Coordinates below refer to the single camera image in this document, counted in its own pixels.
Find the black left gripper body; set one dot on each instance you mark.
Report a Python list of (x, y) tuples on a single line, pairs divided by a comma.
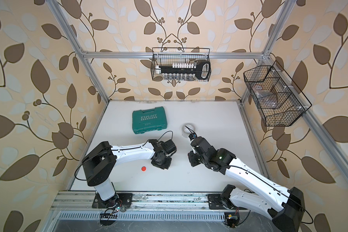
[(164, 163)]

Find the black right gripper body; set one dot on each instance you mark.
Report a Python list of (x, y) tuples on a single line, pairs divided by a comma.
[(195, 158)]

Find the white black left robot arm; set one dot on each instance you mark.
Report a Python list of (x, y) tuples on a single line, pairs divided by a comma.
[(99, 163)]

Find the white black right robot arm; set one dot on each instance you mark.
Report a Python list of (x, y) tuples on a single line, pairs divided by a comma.
[(285, 207)]

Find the clear packing tape roll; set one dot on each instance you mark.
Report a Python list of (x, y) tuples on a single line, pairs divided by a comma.
[(188, 128)]

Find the green plastic tool case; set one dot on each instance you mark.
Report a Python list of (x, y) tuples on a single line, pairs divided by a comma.
[(149, 120)]

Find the black white tool in basket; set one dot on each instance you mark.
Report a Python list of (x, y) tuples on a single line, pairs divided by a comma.
[(199, 70)]

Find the plastic bag in basket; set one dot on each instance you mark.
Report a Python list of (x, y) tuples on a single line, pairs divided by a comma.
[(264, 99)]

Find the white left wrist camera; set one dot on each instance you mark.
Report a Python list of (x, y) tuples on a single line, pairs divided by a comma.
[(167, 148)]

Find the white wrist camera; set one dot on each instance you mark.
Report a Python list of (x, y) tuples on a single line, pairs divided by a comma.
[(167, 148), (200, 145)]

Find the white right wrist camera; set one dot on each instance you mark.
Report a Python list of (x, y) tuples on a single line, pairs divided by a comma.
[(200, 145)]

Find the black wire basket back wall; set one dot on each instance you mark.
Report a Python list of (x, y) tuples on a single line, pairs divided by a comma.
[(170, 55)]

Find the black wire basket wall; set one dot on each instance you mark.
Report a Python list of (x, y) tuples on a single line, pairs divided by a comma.
[(278, 98), (170, 55)]

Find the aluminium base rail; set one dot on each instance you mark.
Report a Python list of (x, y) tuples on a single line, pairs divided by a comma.
[(143, 206)]

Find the black wire basket right wall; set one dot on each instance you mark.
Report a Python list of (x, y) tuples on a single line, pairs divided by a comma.
[(278, 98)]

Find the aluminium cage frame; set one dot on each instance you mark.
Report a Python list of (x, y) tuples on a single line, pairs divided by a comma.
[(322, 135)]

